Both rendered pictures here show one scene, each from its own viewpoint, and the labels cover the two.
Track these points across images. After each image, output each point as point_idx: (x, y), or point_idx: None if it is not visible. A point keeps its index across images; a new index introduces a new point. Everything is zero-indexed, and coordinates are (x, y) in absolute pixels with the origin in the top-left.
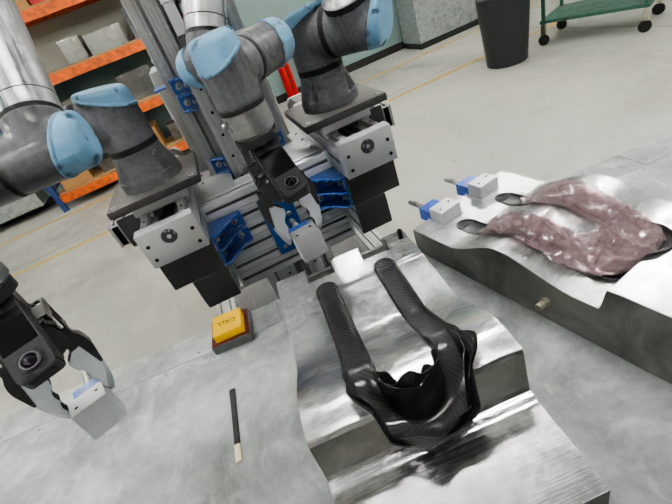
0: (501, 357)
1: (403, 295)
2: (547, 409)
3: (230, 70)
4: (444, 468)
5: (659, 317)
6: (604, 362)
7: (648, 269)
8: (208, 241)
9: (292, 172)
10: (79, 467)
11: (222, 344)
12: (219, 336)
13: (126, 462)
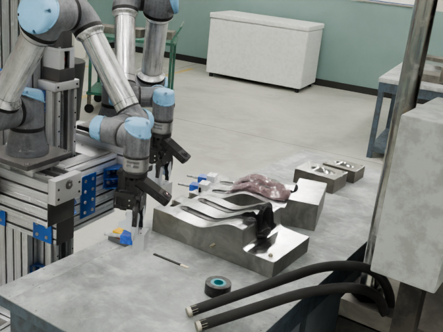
0: (277, 209)
1: (219, 208)
2: None
3: (173, 105)
4: (271, 241)
5: (302, 203)
6: (287, 227)
7: (295, 194)
8: (81, 193)
9: (183, 150)
10: (100, 288)
11: None
12: None
13: (128, 280)
